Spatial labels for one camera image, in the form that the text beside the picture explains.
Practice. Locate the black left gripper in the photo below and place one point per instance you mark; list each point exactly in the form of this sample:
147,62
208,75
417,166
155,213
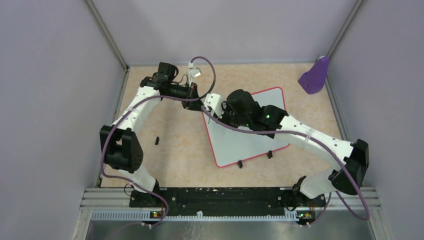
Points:
195,105

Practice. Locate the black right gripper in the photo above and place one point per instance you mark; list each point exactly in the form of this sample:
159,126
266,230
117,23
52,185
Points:
225,107

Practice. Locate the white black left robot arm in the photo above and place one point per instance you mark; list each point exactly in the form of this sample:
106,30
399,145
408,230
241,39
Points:
120,145

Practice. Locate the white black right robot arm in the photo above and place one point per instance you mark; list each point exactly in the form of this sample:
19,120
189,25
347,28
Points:
348,161

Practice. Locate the black whiteboard clip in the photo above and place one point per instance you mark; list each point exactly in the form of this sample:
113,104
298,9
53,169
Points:
269,154
240,164

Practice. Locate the purple marker holder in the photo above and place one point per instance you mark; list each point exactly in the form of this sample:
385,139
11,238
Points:
313,80

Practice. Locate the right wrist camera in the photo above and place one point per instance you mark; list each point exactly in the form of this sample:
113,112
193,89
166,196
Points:
213,103

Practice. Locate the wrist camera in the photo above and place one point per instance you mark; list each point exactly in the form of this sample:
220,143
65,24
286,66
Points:
213,103
193,72

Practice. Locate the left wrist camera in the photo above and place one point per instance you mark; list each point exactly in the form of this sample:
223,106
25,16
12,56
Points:
193,72

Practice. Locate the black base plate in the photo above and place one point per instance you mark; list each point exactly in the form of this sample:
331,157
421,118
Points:
225,201

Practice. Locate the white cable duct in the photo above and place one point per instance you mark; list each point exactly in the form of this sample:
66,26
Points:
147,216

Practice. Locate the aluminium frame rail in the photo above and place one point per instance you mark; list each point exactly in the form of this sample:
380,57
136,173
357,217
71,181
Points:
106,198

